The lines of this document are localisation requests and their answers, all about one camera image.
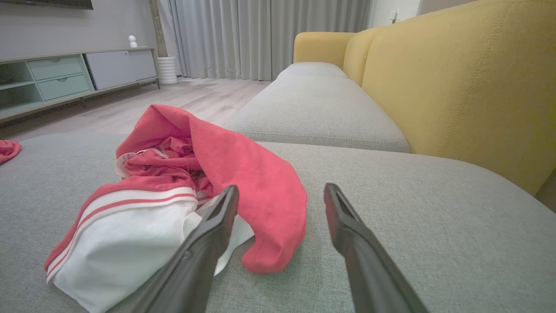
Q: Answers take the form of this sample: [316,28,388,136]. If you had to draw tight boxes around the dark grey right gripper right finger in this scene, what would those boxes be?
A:
[324,183,430,313]

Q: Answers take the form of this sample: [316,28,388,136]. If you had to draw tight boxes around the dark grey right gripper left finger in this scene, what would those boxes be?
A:
[132,185,240,313]

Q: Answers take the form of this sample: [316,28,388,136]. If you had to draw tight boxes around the red white basketball jersey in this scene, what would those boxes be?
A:
[44,103,308,313]

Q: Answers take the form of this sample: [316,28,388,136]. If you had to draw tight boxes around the red mesh shorts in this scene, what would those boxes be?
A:
[0,140,22,165]

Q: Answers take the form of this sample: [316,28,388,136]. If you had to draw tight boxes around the large grey sofa seat cushion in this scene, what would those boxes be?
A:
[0,133,556,313]

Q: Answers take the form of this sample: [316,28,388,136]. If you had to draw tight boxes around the white ribbed vase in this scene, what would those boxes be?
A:
[157,57,179,85]

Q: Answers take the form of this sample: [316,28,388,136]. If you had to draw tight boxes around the pale grey cabinet door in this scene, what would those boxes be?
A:
[85,49,158,90]

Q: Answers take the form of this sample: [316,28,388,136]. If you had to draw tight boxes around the wide yellow sofa back cushion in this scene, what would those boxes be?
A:
[361,0,556,196]

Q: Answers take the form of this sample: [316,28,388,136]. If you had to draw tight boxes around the small grey sofa seat cushion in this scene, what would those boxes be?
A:
[276,62,349,81]

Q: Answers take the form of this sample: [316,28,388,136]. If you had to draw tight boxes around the narrow yellow sofa back cushion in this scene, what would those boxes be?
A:
[342,26,385,86]

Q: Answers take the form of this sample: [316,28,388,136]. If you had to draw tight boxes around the mint green cabinet drawer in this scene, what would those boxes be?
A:
[27,55,84,81]
[37,74,91,101]

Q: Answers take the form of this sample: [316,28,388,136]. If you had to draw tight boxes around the yellow sofa end cushion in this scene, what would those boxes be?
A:
[293,31,357,69]

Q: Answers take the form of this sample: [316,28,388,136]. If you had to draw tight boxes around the grey pleated curtain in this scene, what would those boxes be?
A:
[169,0,373,81]

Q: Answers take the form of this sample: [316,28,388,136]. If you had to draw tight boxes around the mint and wood TV cabinet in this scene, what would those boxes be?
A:
[0,47,160,124]

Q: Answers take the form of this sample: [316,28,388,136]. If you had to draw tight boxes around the black television screen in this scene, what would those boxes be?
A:
[0,0,94,10]

